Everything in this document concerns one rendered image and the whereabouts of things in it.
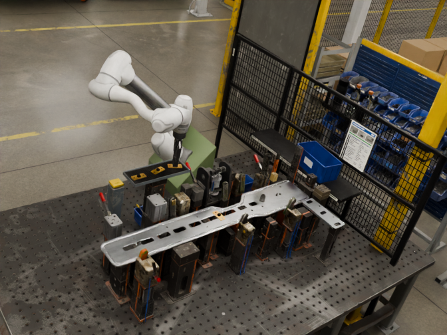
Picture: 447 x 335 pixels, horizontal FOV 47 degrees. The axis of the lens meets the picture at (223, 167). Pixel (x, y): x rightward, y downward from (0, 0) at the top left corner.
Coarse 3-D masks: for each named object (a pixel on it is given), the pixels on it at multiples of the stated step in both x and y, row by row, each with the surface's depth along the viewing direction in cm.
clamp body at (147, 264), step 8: (136, 264) 247; (144, 264) 243; (152, 264) 246; (136, 272) 249; (144, 272) 242; (152, 272) 242; (136, 280) 252; (144, 280) 244; (152, 280) 246; (136, 288) 254; (144, 288) 246; (136, 296) 256; (144, 296) 253; (152, 296) 255; (136, 304) 258; (144, 304) 254; (152, 304) 258; (136, 312) 260; (144, 312) 257; (152, 312) 262; (144, 320) 259
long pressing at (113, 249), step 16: (256, 192) 320; (272, 192) 323; (288, 192) 326; (208, 208) 297; (224, 208) 300; (256, 208) 306; (272, 208) 309; (160, 224) 278; (176, 224) 281; (208, 224) 286; (224, 224) 288; (112, 240) 261; (128, 240) 264; (160, 240) 268; (176, 240) 270; (192, 240) 274; (112, 256) 252; (128, 256) 254
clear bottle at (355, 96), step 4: (360, 84) 332; (356, 88) 333; (360, 88) 332; (352, 92) 335; (356, 92) 332; (360, 92) 333; (352, 96) 334; (356, 96) 333; (360, 96) 334; (356, 100) 334; (348, 104) 339; (348, 108) 339; (352, 108) 338; (356, 108) 339; (352, 112) 339
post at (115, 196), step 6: (108, 186) 277; (120, 186) 278; (108, 192) 279; (114, 192) 275; (120, 192) 278; (108, 198) 281; (114, 198) 278; (120, 198) 280; (108, 204) 284; (114, 204) 280; (120, 204) 284; (114, 210) 283; (120, 210) 286
